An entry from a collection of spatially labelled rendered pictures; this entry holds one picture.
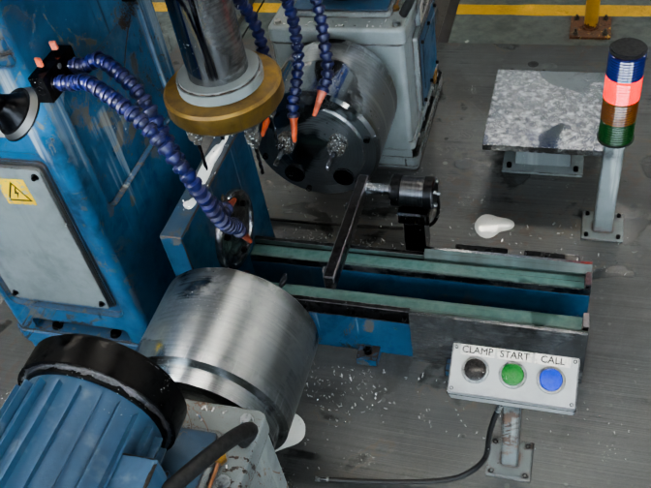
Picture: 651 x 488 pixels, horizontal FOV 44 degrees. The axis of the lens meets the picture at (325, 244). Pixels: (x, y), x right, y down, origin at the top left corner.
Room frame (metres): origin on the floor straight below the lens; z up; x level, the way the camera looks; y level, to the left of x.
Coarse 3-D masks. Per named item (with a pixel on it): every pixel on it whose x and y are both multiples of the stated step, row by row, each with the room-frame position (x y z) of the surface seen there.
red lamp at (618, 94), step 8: (608, 80) 1.07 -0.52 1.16; (640, 80) 1.05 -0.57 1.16; (608, 88) 1.07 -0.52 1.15; (616, 88) 1.05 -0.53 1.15; (624, 88) 1.05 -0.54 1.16; (632, 88) 1.04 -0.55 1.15; (640, 88) 1.05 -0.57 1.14; (608, 96) 1.06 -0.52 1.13; (616, 96) 1.05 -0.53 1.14; (624, 96) 1.05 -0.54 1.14; (632, 96) 1.04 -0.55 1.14; (616, 104) 1.05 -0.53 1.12; (624, 104) 1.05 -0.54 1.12; (632, 104) 1.04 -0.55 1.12
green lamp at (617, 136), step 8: (600, 120) 1.08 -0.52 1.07; (600, 128) 1.08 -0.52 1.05; (608, 128) 1.06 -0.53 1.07; (616, 128) 1.05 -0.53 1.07; (624, 128) 1.04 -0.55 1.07; (632, 128) 1.05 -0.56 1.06; (600, 136) 1.07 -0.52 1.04; (608, 136) 1.05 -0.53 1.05; (616, 136) 1.05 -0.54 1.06; (624, 136) 1.04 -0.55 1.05; (632, 136) 1.05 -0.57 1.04; (608, 144) 1.05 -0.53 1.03; (616, 144) 1.05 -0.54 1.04; (624, 144) 1.05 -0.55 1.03
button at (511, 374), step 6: (510, 366) 0.61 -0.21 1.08; (516, 366) 0.61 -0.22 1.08; (504, 372) 0.61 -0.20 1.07; (510, 372) 0.60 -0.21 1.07; (516, 372) 0.60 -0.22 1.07; (522, 372) 0.60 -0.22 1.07; (504, 378) 0.60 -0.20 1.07; (510, 378) 0.60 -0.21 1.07; (516, 378) 0.59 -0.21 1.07; (522, 378) 0.59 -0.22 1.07; (510, 384) 0.59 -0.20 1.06; (516, 384) 0.59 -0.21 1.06
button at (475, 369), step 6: (468, 360) 0.63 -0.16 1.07; (474, 360) 0.63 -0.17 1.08; (480, 360) 0.63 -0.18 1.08; (468, 366) 0.63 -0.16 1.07; (474, 366) 0.62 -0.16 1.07; (480, 366) 0.62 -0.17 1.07; (468, 372) 0.62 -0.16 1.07; (474, 372) 0.62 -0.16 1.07; (480, 372) 0.61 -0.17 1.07; (468, 378) 0.62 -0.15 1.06; (474, 378) 0.61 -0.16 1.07; (480, 378) 0.61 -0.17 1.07
